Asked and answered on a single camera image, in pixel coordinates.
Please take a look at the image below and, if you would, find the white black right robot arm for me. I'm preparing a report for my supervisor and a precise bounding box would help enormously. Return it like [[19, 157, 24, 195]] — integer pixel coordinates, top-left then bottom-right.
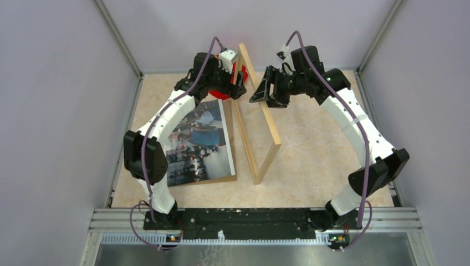
[[249, 45, 410, 230]]

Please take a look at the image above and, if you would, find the aluminium rail front edge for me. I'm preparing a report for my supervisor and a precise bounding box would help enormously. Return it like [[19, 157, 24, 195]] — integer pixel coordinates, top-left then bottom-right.
[[80, 207, 436, 265]]

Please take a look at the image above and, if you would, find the light wooden picture frame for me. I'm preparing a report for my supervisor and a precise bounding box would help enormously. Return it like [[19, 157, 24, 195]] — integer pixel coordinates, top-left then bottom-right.
[[232, 43, 282, 185]]

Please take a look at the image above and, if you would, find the red crumpled cloth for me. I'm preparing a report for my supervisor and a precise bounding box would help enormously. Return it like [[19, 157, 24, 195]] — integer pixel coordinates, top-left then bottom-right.
[[209, 63, 249, 100]]

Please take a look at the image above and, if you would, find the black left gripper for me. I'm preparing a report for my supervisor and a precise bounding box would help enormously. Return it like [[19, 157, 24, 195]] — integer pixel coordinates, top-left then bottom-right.
[[206, 58, 246, 99]]

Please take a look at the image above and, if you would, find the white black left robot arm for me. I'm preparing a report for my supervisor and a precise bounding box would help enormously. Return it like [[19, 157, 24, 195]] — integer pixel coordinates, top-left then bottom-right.
[[123, 69, 248, 229]]

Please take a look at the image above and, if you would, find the brown cardboard backing board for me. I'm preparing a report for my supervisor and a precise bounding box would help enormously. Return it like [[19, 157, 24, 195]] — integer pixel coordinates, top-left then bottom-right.
[[165, 98, 238, 188]]

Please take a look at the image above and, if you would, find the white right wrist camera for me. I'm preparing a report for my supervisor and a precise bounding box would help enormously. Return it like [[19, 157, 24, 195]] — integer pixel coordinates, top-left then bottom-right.
[[276, 44, 289, 61]]

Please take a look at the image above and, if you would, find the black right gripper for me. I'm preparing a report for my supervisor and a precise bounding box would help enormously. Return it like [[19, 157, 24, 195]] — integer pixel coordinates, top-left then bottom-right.
[[250, 66, 307, 109]]

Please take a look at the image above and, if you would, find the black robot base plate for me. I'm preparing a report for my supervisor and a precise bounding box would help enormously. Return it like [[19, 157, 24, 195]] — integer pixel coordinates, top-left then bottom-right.
[[143, 208, 361, 232]]

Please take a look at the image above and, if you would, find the printed colour photo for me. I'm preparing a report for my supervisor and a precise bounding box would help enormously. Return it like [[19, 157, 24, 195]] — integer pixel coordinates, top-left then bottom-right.
[[164, 99, 237, 187]]

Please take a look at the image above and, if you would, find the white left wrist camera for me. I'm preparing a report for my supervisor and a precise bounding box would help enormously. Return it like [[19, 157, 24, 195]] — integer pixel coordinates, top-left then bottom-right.
[[218, 49, 239, 74]]

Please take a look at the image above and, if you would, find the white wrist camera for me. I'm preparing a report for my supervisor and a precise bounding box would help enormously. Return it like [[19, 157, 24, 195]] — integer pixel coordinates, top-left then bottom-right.
[[218, 49, 239, 74], [276, 44, 289, 61]]

